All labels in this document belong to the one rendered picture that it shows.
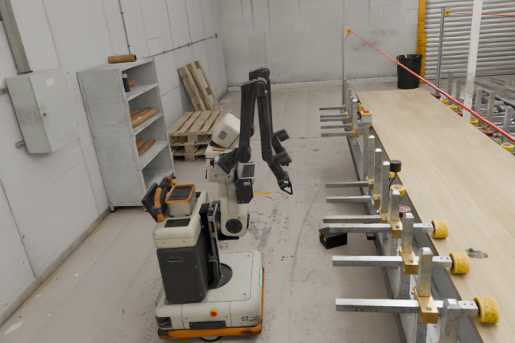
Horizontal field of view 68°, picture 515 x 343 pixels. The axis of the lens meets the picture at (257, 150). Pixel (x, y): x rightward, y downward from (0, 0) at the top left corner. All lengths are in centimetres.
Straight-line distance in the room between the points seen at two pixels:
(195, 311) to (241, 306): 28
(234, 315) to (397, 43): 846
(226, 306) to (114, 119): 231
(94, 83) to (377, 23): 734
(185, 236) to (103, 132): 216
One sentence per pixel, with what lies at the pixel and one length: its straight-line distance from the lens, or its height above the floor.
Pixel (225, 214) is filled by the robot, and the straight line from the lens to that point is 235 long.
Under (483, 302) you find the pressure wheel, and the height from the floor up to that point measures 98.
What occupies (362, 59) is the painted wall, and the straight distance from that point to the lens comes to 998.
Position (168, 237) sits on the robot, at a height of 77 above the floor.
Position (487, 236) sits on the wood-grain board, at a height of 90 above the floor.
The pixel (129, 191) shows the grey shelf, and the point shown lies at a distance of 433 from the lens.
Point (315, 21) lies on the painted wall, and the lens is 982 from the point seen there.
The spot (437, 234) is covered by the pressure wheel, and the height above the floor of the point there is 94.
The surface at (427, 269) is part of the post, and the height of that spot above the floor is 108.
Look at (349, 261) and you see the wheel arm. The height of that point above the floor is 96.
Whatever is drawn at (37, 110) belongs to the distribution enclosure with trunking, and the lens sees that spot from 333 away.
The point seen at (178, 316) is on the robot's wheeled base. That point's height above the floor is 23.
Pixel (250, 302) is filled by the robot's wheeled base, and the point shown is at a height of 28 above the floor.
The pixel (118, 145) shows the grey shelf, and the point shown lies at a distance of 416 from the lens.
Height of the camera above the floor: 195
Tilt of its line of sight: 20 degrees down
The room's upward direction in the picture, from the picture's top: 5 degrees counter-clockwise
